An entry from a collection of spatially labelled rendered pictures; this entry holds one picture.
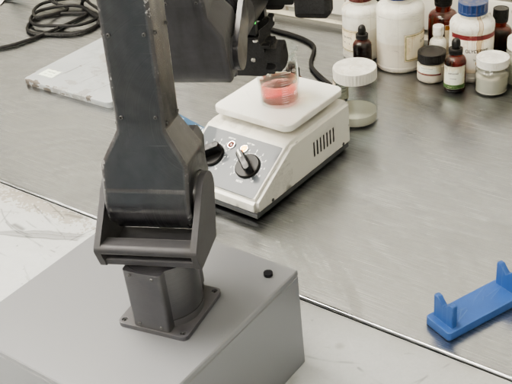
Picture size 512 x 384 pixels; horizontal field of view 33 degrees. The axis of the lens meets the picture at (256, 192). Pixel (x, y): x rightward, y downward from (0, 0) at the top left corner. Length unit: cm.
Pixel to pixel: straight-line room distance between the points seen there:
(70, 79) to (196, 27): 68
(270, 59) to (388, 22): 41
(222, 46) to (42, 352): 30
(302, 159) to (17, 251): 35
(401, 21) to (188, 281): 71
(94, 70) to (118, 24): 81
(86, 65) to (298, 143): 53
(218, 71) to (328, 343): 28
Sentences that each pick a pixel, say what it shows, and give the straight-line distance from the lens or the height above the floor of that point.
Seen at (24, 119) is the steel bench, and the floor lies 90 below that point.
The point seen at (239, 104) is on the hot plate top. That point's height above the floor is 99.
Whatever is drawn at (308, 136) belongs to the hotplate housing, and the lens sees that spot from 104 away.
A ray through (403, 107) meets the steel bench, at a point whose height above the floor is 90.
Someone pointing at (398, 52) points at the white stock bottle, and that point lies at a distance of 132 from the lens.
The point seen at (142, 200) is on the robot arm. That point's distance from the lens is 66.
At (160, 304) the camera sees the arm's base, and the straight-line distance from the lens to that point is 68.
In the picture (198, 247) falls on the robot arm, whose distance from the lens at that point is 65.
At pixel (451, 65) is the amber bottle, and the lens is 125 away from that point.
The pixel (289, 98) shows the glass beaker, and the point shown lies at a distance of 105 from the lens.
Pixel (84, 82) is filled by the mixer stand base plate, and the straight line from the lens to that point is 139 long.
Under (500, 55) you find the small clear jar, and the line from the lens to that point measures 126.
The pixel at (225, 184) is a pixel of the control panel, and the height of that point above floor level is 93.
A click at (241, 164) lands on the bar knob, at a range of 100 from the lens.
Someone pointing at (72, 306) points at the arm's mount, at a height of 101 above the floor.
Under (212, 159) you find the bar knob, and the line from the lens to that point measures 104.
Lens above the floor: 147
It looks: 33 degrees down
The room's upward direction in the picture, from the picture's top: 6 degrees counter-clockwise
